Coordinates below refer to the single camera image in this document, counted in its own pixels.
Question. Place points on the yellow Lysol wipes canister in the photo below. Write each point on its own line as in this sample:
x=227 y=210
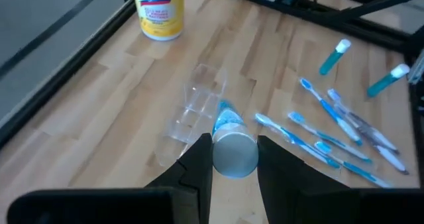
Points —
x=159 y=15

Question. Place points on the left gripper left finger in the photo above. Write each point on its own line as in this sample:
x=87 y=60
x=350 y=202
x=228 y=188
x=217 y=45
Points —
x=195 y=171

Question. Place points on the clear acrylic organizer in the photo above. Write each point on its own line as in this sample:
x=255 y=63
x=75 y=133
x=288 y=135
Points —
x=198 y=101

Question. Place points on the long silver frame bracket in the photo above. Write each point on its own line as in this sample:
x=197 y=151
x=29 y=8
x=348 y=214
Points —
x=418 y=66

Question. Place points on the purple white toothbrush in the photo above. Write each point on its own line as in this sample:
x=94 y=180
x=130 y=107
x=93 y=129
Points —
x=392 y=159
x=361 y=124

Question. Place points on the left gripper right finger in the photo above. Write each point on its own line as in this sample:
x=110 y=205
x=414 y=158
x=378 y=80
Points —
x=285 y=184

